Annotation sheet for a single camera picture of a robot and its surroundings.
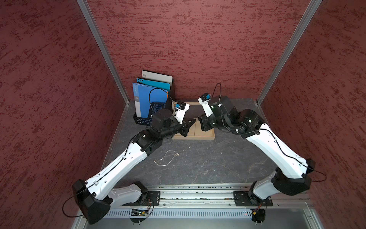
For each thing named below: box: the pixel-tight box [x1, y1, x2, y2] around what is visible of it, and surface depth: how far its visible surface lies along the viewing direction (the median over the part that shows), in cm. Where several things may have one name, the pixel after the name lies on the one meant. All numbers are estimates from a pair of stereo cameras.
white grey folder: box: [141, 70, 173, 86], surface depth 100 cm
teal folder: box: [136, 77, 171, 93], surface depth 94 cm
